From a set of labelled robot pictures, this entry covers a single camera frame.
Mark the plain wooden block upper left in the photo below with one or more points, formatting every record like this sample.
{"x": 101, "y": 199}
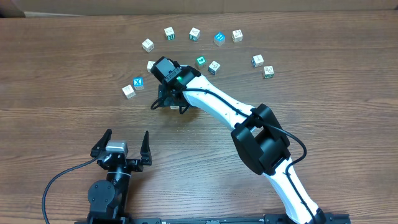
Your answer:
{"x": 148, "y": 45}

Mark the wooden block lower left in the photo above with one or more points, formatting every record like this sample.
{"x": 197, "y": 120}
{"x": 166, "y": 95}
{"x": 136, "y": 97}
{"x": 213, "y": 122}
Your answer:
{"x": 128, "y": 91}

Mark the block with green J side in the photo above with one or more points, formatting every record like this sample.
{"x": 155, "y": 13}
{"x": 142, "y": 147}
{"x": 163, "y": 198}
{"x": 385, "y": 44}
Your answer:
{"x": 194, "y": 34}

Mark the block with green bottom side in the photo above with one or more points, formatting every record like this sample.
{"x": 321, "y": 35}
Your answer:
{"x": 268, "y": 72}

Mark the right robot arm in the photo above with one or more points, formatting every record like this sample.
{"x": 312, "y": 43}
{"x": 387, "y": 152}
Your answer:
{"x": 260, "y": 141}

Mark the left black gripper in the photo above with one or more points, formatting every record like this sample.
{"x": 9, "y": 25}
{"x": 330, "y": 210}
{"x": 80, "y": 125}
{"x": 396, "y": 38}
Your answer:
{"x": 145, "y": 157}

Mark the green 4 top block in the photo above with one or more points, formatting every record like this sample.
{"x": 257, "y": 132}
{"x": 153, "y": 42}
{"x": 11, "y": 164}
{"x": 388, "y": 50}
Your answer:
{"x": 200, "y": 62}

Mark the wooden block with animal drawing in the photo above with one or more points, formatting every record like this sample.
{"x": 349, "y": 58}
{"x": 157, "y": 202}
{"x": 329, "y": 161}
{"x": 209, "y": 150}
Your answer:
{"x": 237, "y": 36}

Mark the block with green R side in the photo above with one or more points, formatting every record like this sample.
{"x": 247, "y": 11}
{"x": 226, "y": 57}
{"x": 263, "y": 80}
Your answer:
{"x": 169, "y": 33}

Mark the block with blue left side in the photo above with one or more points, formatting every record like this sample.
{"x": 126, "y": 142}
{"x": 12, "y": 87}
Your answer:
{"x": 257, "y": 61}

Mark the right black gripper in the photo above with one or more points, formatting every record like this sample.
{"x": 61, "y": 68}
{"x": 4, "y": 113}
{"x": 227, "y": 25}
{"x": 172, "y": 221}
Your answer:
{"x": 167, "y": 101}

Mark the blue X top block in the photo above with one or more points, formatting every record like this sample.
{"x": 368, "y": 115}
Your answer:
{"x": 138, "y": 83}

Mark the blue H top block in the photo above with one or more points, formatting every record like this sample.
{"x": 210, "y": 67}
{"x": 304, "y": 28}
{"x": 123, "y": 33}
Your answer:
{"x": 219, "y": 39}

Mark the wooden block with engraved drawing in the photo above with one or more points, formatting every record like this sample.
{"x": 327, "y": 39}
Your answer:
{"x": 150, "y": 64}

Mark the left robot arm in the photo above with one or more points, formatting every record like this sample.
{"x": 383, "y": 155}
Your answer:
{"x": 108, "y": 197}

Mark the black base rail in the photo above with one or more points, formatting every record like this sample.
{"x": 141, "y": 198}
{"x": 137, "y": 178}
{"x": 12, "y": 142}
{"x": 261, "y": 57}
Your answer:
{"x": 265, "y": 219}

